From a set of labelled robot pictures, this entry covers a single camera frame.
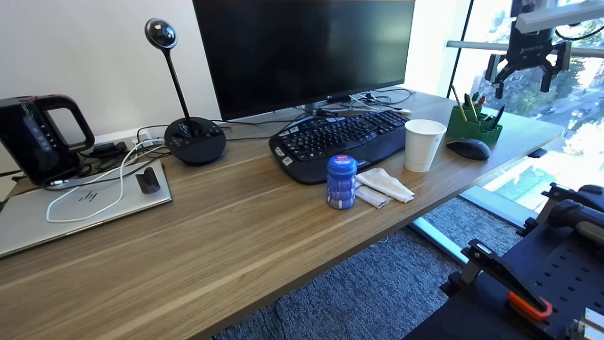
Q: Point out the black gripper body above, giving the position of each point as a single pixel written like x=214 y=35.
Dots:
x=531 y=46

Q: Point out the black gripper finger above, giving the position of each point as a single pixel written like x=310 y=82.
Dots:
x=559 y=58
x=503 y=67

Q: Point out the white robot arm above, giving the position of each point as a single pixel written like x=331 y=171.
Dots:
x=559 y=16

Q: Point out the long yellow pencil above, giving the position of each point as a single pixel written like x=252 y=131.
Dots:
x=459 y=105

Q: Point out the white paper cup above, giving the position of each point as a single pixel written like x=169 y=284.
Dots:
x=423 y=148

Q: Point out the black pen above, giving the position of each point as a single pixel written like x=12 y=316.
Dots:
x=497 y=118

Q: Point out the green honeycomb pen holder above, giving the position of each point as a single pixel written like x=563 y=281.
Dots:
x=473 y=131

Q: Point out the dark grey computer mouse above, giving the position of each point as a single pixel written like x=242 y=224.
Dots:
x=469 y=150

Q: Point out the large white paper packet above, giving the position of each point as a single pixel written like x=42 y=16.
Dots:
x=386 y=184

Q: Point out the black computer keyboard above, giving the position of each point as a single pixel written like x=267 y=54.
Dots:
x=333 y=143

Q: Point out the small white paper packet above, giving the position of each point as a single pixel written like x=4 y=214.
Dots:
x=371 y=199

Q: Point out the blue gum container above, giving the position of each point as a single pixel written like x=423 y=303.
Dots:
x=342 y=184

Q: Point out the black computer monitor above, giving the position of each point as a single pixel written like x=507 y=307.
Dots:
x=303 y=50

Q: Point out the orange black clamp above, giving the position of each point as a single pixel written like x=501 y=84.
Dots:
x=525 y=307

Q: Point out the aluminium extrusion bar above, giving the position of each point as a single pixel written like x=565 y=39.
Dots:
x=588 y=324

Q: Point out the black webcam on stand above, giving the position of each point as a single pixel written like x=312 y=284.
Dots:
x=195 y=143

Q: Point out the small black adapter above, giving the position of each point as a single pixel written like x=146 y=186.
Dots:
x=148 y=182

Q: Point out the silver closed laptop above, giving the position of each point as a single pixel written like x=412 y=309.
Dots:
x=82 y=211

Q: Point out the black electric kettle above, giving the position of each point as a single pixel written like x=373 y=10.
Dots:
x=29 y=145

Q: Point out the dark desk edge bracket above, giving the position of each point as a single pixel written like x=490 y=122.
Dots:
x=539 y=154

